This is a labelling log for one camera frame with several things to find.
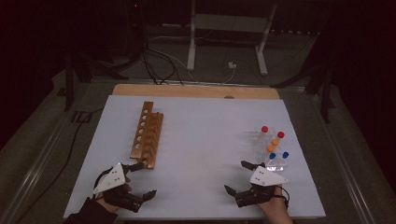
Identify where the wooden test tube rack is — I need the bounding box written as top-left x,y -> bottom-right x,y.
129,101 -> 164,171

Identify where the person's left hand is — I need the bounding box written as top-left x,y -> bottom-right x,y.
94,194 -> 121,215

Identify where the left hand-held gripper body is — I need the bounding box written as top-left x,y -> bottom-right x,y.
92,161 -> 146,214

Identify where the black tripod stand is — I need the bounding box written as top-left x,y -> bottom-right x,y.
64,50 -> 130,112
270,31 -> 335,124

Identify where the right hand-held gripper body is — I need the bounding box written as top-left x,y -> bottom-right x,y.
234,165 -> 290,208

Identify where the grey metal rail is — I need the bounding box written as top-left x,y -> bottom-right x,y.
0,90 -> 78,224
311,91 -> 375,224

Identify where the person's right hand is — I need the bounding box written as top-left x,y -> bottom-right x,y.
258,185 -> 293,224

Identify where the blue cap test tube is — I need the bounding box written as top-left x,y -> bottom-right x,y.
278,150 -> 290,169
265,151 -> 277,167

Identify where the white metal stand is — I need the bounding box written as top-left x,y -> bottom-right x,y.
186,0 -> 278,77

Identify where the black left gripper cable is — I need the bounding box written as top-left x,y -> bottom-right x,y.
13,106 -> 106,224

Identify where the wooden table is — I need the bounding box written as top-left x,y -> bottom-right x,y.
111,83 -> 281,101

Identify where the white table board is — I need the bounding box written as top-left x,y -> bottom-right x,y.
64,94 -> 327,219

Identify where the white cable with plug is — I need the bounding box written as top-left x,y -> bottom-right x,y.
148,35 -> 238,85

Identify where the bundle of black cables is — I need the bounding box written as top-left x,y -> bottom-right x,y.
124,0 -> 185,86

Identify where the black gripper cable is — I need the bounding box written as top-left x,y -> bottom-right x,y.
273,186 -> 290,209
13,106 -> 106,224

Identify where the red cap test tube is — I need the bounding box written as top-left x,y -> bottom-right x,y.
272,131 -> 286,147
256,125 -> 270,141

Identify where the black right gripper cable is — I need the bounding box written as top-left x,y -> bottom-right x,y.
273,186 -> 290,209

